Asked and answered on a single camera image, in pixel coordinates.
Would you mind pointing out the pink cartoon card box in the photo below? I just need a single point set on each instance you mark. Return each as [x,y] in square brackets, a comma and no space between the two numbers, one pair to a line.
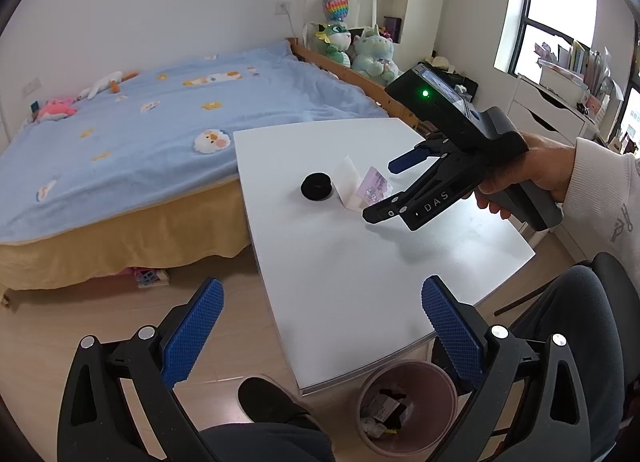
[358,192]

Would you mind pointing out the pink plush toy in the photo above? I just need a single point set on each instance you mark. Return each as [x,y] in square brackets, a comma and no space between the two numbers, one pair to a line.
[56,109]

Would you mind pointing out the white drawer unit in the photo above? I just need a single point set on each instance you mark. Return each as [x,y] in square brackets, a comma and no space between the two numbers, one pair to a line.
[537,110]

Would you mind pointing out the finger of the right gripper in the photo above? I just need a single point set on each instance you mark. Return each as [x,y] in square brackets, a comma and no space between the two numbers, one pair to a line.
[432,146]
[420,203]

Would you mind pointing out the person's right hand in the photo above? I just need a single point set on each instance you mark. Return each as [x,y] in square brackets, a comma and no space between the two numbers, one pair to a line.
[547,163]

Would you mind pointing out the pink trash bin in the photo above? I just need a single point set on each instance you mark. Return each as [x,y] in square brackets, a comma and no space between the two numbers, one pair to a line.
[405,409]

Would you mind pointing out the bed with blue blanket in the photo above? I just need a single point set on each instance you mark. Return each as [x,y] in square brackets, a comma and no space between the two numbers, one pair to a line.
[147,177]

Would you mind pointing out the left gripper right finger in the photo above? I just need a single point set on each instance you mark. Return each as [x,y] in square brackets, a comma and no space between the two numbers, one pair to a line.
[485,356]

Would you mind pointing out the white bedside drawer cabinet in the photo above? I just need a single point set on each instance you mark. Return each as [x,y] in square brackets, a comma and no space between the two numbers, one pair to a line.
[345,294]

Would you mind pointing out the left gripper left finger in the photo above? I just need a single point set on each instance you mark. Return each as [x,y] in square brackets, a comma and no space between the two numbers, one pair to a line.
[157,358]

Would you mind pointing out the white goose plush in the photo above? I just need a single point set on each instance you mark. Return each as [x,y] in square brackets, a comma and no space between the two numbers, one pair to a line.
[109,82]

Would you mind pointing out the black round cap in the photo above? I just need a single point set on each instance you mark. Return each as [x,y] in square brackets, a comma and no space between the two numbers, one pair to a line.
[317,187]

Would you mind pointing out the mint bear plush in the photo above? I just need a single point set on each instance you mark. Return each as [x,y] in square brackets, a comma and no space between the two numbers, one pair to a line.
[374,57]

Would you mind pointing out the green dragon plush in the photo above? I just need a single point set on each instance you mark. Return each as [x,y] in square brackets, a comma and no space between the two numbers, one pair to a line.
[336,40]

